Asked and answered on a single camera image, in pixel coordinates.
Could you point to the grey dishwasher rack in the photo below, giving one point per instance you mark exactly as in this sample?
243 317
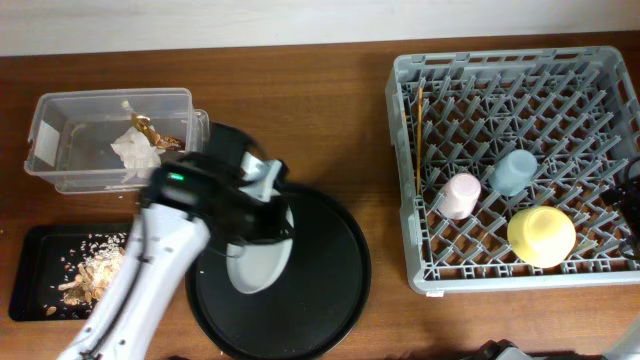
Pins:
574 109

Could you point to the food scraps pile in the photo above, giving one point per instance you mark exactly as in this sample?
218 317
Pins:
88 270

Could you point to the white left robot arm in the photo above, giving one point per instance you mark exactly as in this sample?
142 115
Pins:
168 234

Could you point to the black square bin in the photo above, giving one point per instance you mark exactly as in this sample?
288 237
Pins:
49 258

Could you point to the white tissue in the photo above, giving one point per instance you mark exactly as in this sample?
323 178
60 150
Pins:
137 154

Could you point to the clear plastic waste bin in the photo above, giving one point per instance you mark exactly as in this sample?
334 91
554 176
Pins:
71 133

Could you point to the pink cup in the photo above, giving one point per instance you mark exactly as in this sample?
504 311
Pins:
461 194

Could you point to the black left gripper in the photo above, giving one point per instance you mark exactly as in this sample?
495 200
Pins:
261 226

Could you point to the yellow bowl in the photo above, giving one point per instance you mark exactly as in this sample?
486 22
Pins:
541 236

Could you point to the wooden chopstick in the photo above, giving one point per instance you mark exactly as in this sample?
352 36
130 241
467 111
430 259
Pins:
418 139

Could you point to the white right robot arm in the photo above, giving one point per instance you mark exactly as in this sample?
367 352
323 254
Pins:
625 198

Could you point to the light blue cup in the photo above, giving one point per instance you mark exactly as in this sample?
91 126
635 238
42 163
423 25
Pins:
513 173

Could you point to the gold snack wrapper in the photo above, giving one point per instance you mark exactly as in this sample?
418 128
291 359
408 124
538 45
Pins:
143 125

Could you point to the round black tray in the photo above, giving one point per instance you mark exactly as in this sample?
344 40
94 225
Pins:
310 308

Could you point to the grey plate with food scraps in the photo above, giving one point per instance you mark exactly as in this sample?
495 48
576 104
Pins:
259 248

